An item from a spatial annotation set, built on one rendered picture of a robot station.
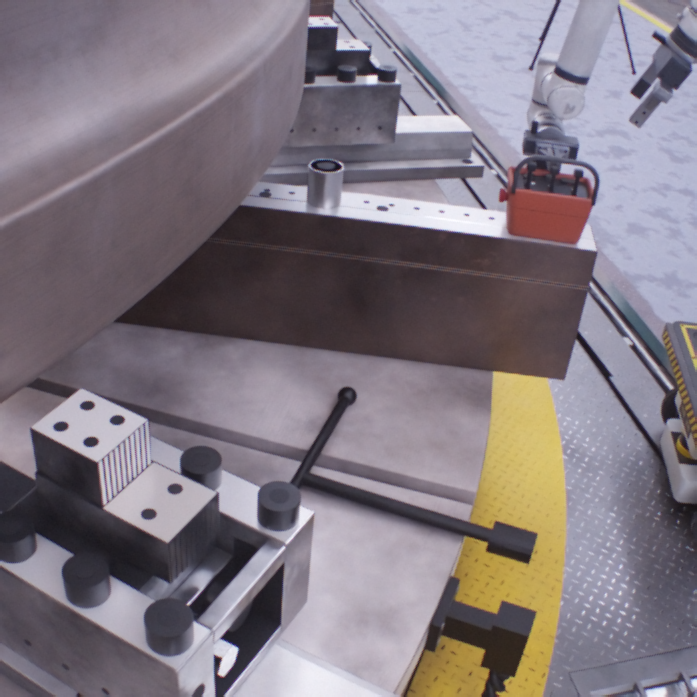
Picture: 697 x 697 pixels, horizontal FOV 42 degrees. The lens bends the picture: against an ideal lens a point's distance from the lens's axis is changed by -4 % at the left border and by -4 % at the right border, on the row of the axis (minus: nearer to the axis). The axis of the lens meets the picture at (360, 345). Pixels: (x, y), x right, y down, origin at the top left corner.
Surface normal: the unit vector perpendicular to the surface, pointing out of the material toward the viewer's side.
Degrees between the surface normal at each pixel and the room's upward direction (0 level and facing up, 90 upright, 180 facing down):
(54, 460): 90
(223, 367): 0
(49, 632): 90
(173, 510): 0
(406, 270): 90
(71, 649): 90
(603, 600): 0
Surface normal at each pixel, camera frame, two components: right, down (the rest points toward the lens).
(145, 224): 0.92, 0.29
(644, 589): 0.09, -0.82
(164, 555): -0.47, 0.47
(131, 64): 0.83, -0.25
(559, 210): -0.11, 0.65
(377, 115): 0.29, 0.57
